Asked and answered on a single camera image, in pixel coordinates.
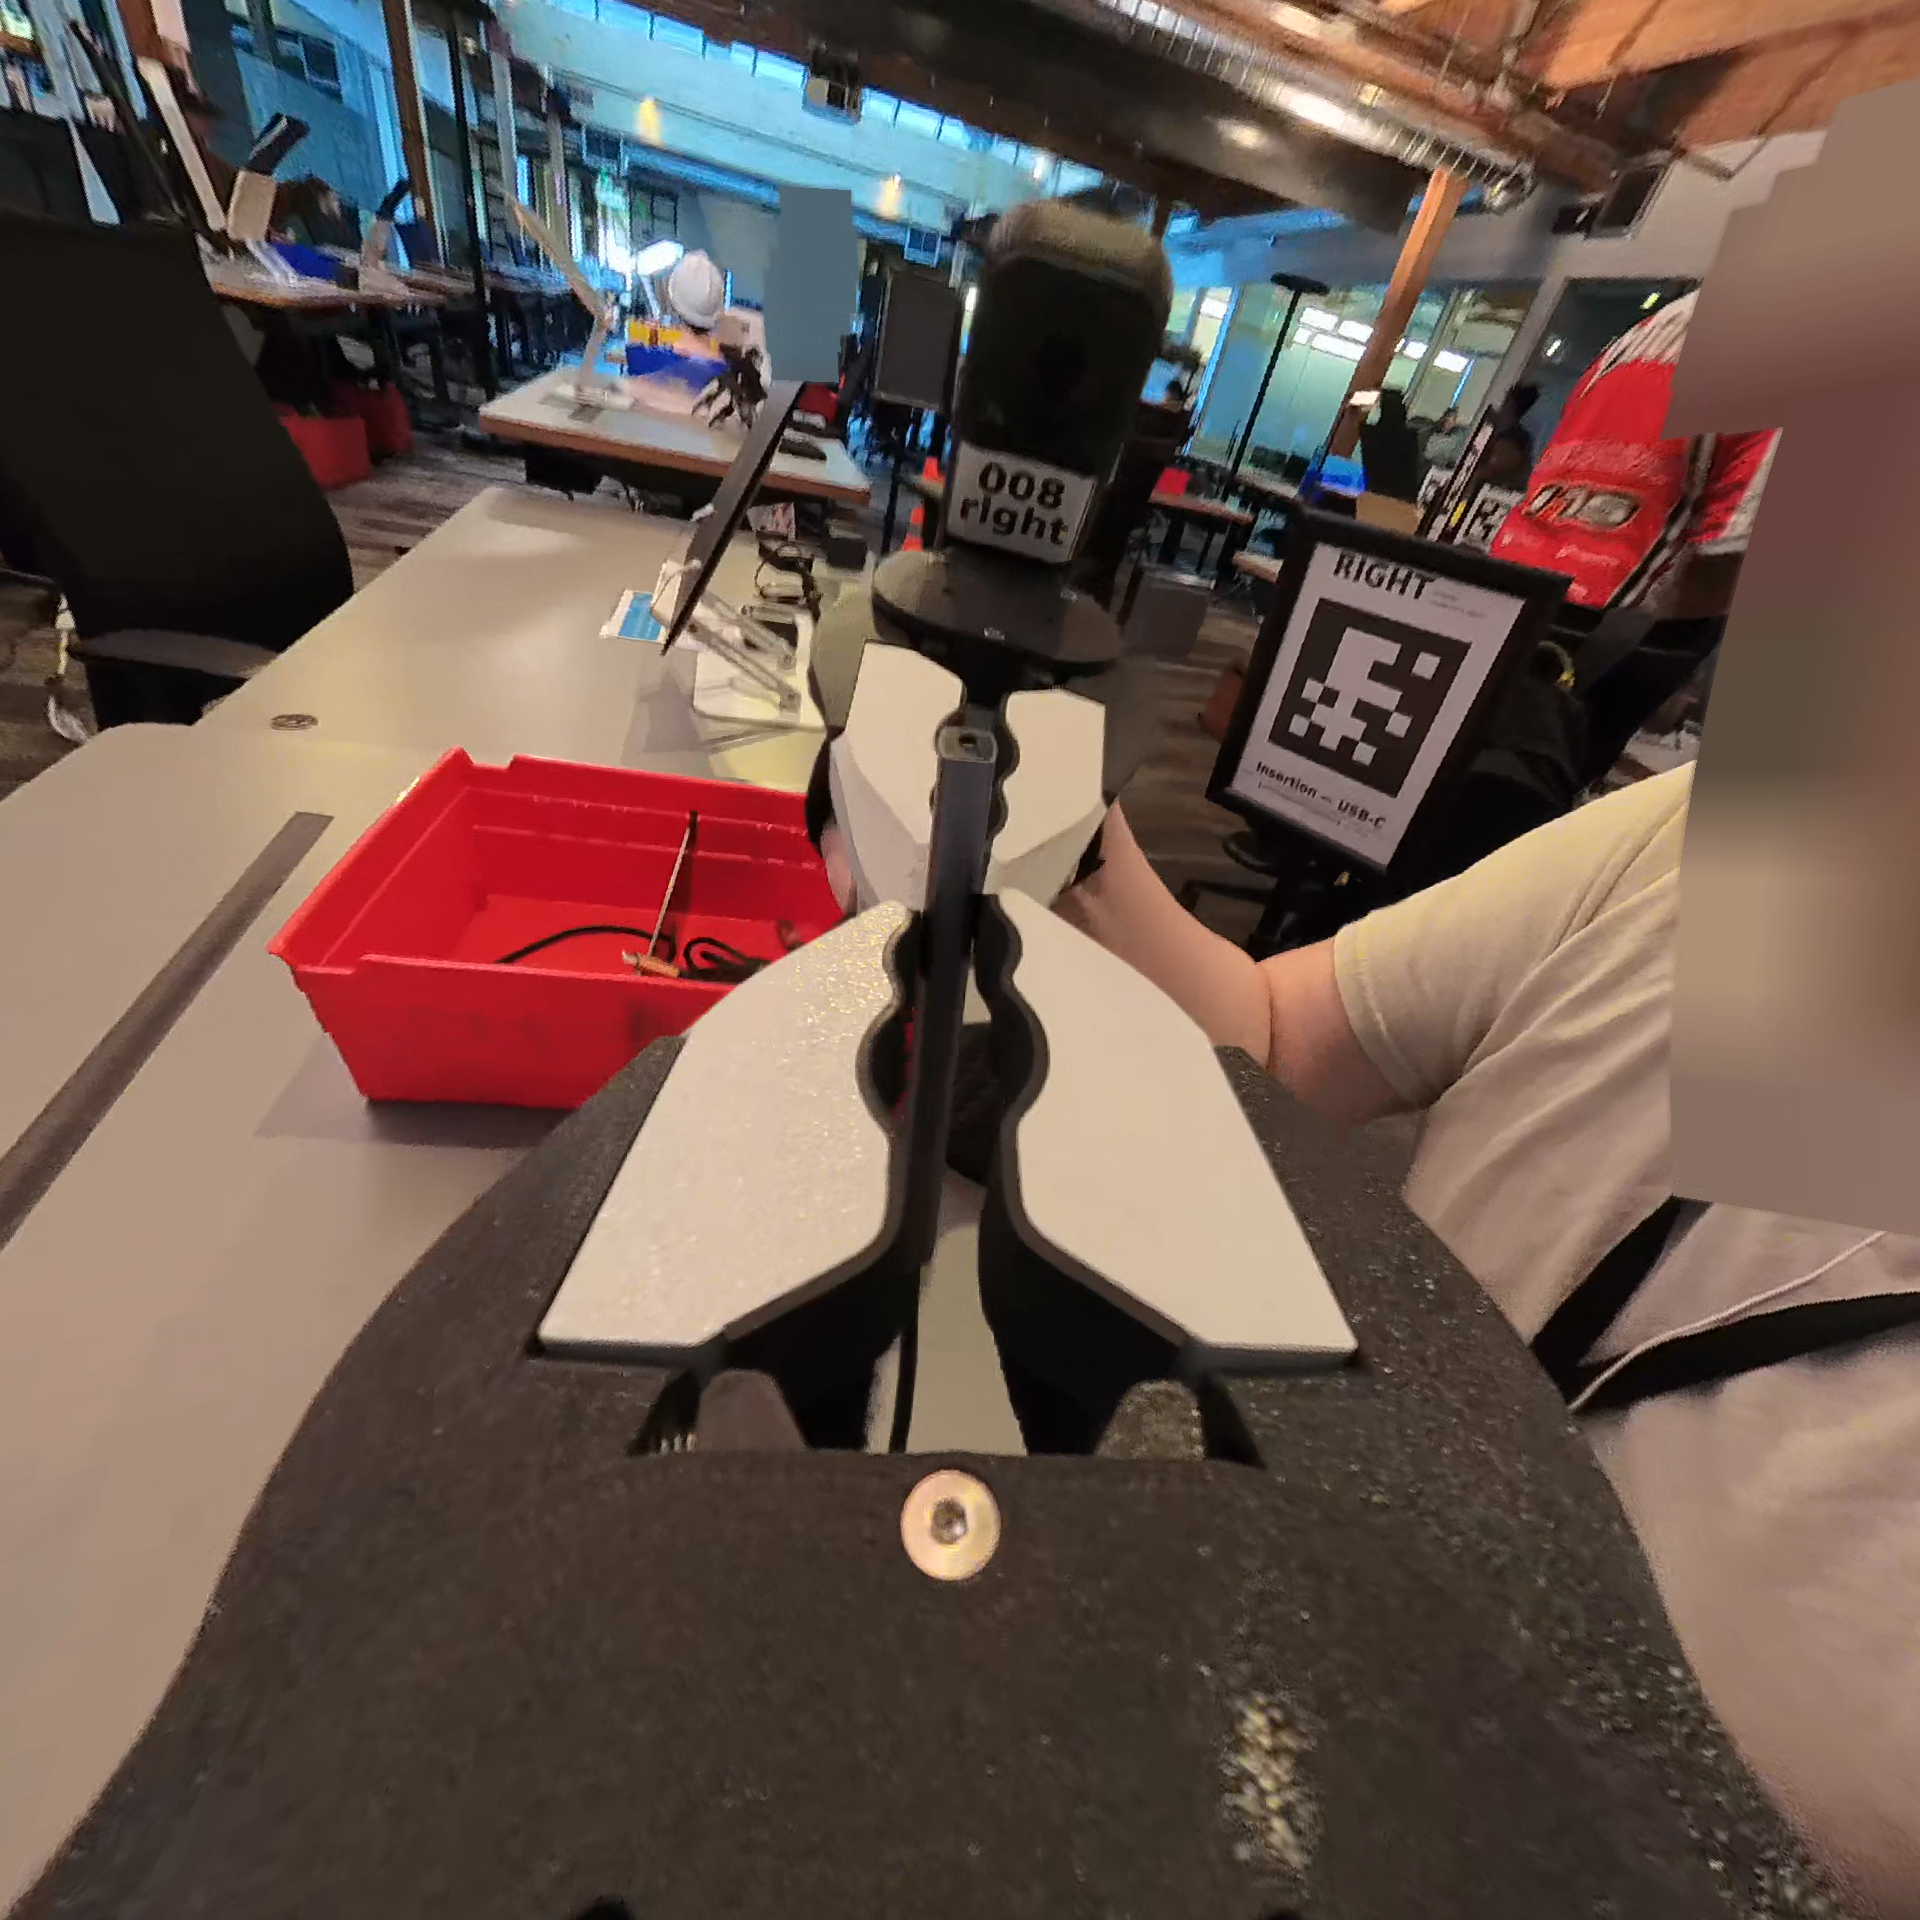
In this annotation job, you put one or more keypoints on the blue white card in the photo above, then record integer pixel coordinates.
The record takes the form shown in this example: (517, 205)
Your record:
(628, 615)

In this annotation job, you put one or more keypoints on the grey usb hub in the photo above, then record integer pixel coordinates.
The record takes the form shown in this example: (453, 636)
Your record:
(676, 886)
(954, 902)

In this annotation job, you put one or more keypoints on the dark instruction board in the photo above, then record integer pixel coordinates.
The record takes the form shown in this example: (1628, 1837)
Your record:
(733, 511)

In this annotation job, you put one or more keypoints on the person's right forearm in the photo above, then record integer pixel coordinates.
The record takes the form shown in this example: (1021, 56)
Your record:
(1200, 974)

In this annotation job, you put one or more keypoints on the black office chair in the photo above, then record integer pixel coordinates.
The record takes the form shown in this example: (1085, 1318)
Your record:
(149, 452)

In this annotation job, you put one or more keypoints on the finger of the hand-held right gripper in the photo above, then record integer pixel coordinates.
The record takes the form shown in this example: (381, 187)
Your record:
(885, 780)
(1059, 796)

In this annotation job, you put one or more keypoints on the wooden post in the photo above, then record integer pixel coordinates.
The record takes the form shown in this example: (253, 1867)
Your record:
(1410, 285)

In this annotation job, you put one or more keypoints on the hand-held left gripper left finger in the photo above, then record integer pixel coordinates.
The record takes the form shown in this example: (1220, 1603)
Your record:
(721, 1155)

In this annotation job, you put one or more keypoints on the red plastic bin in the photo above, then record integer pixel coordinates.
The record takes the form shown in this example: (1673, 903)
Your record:
(451, 1036)

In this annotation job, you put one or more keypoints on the background work table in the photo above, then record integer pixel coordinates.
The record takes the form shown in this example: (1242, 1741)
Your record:
(674, 452)

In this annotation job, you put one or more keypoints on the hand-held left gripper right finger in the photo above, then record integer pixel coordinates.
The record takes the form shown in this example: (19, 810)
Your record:
(1170, 1171)

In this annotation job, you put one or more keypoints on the black framed marker sign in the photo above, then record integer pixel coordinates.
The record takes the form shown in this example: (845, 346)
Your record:
(1380, 691)

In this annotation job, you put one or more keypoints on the red plastic crate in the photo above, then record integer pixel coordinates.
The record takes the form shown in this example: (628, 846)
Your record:
(339, 442)

